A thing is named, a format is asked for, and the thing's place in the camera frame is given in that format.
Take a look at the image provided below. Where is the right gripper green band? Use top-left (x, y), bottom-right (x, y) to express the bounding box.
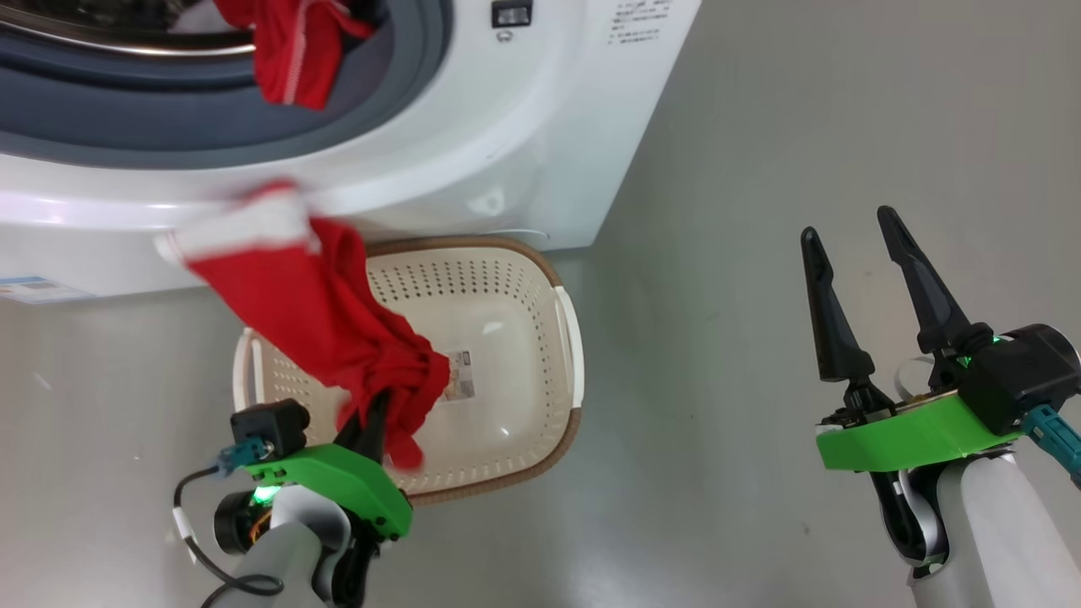
top-left (801, 205), bottom-right (1024, 472)

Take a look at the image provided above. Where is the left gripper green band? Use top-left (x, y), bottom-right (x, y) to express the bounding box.
top-left (253, 390), bottom-right (413, 539)

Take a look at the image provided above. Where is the red garment white band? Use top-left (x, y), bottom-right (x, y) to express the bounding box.
top-left (155, 179), bottom-right (451, 470)

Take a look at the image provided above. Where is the red garment white stitching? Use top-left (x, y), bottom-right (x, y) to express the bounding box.
top-left (213, 0), bottom-right (377, 111)

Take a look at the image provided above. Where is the basket product label sticker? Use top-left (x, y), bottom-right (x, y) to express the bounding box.
top-left (443, 350), bottom-right (475, 402)

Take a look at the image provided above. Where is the cream laundry basket brown rim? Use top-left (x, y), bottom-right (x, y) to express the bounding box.
top-left (232, 236), bottom-right (585, 508)

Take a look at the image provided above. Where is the white front-load washing machine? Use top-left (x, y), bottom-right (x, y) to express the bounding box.
top-left (0, 0), bottom-right (702, 301)

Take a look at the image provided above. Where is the grey rubber door seal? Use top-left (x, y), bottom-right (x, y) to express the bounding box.
top-left (0, 0), bottom-right (453, 170)

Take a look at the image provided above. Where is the blue energy label sticker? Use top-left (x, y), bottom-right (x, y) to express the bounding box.
top-left (0, 276), bottom-right (94, 305)

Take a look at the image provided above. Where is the black text label sticker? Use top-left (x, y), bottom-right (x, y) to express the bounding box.
top-left (606, 0), bottom-right (676, 45)

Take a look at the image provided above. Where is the stainless steel drum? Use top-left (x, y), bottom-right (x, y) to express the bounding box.
top-left (0, 0), bottom-right (254, 56)

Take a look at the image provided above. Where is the left teal plug black cable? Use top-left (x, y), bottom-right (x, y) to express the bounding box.
top-left (173, 437), bottom-right (285, 608)

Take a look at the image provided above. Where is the teal plug black cable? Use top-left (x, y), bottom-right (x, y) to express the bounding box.
top-left (173, 437), bottom-right (285, 608)
top-left (1022, 404), bottom-right (1081, 489)

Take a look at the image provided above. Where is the right teal plug black cable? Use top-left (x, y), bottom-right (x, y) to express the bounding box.
top-left (1022, 404), bottom-right (1081, 489)

